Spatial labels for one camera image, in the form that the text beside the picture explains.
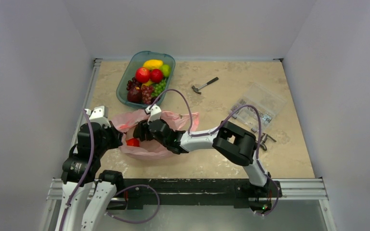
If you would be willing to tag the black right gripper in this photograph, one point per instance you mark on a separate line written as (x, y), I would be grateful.
(143, 131)

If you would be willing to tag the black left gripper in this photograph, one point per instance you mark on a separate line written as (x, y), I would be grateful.
(116, 134)

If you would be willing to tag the pink plastic bag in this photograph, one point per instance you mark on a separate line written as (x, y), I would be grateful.
(150, 150)

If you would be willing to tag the small red fake tomato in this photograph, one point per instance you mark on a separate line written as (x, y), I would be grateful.
(156, 76)

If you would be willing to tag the yellow green fake pear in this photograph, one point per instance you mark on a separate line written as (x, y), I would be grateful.
(166, 70)

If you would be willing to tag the yellow fake mango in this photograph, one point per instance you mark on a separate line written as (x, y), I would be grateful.
(153, 64)

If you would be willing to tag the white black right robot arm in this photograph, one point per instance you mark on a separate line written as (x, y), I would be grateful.
(236, 144)

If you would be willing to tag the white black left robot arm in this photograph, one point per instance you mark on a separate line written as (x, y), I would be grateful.
(83, 204)

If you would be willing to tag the dark fake plum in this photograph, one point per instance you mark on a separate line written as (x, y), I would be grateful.
(154, 100)

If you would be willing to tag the red fake grape bunch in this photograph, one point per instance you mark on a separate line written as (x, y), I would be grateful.
(147, 94)

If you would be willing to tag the green fake grape bunch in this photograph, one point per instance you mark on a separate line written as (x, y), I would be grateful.
(158, 88)

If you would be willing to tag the dark red fake apple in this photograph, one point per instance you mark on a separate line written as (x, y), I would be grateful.
(134, 95)

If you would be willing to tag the yellow fake banana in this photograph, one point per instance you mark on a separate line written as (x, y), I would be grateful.
(149, 83)

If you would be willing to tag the dark purple grape bunch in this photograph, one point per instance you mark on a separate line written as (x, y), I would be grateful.
(133, 83)

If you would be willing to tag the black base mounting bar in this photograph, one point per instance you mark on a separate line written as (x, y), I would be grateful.
(237, 193)

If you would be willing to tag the teal plastic basin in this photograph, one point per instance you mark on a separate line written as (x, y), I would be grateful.
(136, 62)

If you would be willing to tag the clear plastic screw box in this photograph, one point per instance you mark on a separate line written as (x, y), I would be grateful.
(257, 102)

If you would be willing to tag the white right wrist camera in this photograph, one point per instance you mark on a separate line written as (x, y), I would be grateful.
(154, 112)

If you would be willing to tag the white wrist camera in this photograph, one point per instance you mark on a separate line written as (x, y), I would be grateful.
(99, 115)
(154, 112)

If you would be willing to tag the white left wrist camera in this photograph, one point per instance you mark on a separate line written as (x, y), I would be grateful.
(99, 115)

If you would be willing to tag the small black handled hammer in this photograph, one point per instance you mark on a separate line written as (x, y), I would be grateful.
(198, 90)

